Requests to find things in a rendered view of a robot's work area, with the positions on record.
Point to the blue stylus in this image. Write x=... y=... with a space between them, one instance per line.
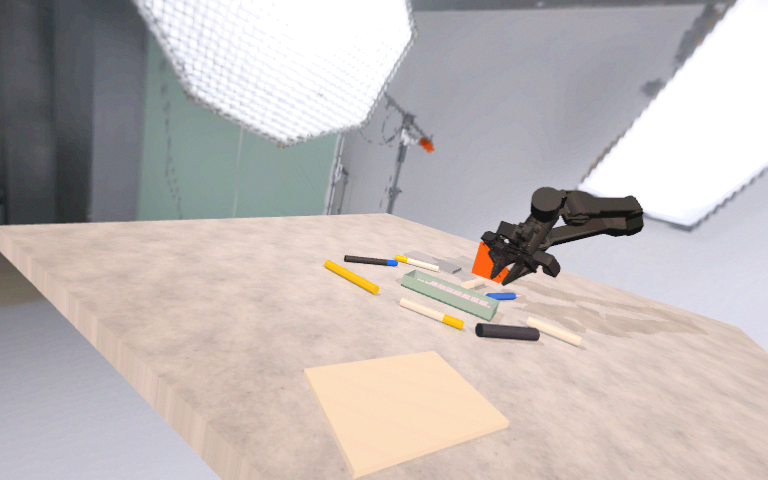
x=503 y=296

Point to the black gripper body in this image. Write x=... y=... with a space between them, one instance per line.
x=550 y=265

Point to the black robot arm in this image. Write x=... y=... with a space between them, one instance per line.
x=584 y=215

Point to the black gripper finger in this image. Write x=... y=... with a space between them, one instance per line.
x=521 y=267
x=501 y=260

